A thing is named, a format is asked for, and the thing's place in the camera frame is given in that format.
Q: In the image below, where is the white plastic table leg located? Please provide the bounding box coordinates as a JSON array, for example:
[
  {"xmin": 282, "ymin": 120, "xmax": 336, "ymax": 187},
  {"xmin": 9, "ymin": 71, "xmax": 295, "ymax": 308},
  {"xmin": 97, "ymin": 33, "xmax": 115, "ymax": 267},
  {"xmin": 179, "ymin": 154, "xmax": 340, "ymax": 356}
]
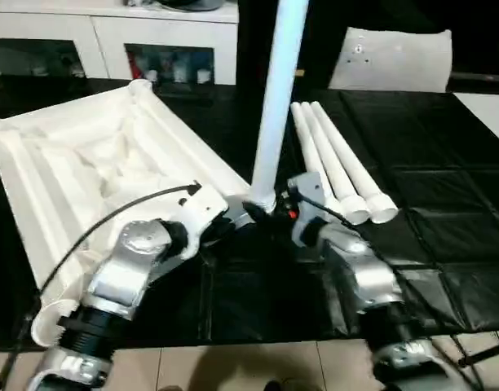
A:
[
  {"xmin": 249, "ymin": 0, "xmax": 312, "ymax": 215},
  {"xmin": 290, "ymin": 102, "xmax": 344, "ymax": 221},
  {"xmin": 300, "ymin": 101, "xmax": 372, "ymax": 226},
  {"xmin": 310, "ymin": 100, "xmax": 399, "ymax": 225}
]

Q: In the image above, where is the black padded work mat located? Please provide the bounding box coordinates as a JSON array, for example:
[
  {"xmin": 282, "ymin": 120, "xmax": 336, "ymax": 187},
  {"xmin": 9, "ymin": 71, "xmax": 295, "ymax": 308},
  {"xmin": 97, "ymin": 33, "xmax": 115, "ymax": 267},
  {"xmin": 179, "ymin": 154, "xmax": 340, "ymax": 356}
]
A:
[{"xmin": 0, "ymin": 75, "xmax": 499, "ymax": 354}]

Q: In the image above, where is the grey black helmet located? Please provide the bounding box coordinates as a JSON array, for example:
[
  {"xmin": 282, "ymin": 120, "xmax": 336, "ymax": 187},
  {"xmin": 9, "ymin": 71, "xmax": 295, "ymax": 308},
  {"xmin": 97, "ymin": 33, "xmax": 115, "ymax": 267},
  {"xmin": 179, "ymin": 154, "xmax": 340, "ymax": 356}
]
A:
[{"xmin": 157, "ymin": 0, "xmax": 226, "ymax": 11}]

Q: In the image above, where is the white flat board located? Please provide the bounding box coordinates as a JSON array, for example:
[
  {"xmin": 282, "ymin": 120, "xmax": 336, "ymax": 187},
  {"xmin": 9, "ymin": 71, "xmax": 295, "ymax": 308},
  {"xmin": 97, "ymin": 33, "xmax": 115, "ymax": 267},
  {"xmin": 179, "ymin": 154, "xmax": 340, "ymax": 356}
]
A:
[{"xmin": 453, "ymin": 92, "xmax": 499, "ymax": 150}]

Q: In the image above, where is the white cabinet with glass doors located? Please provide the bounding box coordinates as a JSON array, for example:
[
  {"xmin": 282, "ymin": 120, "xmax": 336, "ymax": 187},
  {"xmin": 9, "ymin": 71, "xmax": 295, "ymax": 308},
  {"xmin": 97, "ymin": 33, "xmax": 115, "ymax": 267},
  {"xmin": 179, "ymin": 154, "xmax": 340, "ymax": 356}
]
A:
[{"xmin": 0, "ymin": 0, "xmax": 239, "ymax": 86}]

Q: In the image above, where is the black metal bar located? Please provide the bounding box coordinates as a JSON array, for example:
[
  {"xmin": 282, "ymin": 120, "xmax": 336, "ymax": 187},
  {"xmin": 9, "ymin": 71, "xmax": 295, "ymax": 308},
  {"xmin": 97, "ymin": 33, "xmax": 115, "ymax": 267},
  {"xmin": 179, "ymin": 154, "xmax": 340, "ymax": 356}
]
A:
[{"xmin": 457, "ymin": 344, "xmax": 499, "ymax": 367}]

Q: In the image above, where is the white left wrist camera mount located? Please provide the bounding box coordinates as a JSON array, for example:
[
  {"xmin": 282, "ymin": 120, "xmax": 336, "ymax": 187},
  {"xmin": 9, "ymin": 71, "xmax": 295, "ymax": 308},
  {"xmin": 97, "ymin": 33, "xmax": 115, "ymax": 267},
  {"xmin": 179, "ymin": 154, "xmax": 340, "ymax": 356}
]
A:
[{"xmin": 167, "ymin": 182, "xmax": 230, "ymax": 261}]

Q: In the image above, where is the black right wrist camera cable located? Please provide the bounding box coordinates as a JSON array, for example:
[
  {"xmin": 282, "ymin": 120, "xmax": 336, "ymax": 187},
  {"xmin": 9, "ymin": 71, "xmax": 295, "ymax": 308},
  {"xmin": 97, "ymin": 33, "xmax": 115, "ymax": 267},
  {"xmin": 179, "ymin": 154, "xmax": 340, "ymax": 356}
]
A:
[{"xmin": 294, "ymin": 190, "xmax": 485, "ymax": 391}]

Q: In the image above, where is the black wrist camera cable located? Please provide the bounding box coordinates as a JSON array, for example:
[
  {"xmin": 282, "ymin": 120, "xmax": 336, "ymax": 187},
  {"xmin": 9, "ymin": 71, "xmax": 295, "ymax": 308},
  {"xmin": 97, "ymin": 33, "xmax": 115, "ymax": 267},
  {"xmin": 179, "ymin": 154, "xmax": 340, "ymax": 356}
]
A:
[
  {"xmin": 0, "ymin": 182, "xmax": 202, "ymax": 391},
  {"xmin": 294, "ymin": 190, "xmax": 485, "ymax": 391}
]

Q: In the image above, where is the black left wrist camera cable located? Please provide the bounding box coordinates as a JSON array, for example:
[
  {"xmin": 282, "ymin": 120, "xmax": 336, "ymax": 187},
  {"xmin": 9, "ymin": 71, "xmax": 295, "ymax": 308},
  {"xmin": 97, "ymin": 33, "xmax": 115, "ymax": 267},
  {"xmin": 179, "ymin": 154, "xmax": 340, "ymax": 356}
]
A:
[{"xmin": 0, "ymin": 182, "xmax": 202, "ymax": 391}]

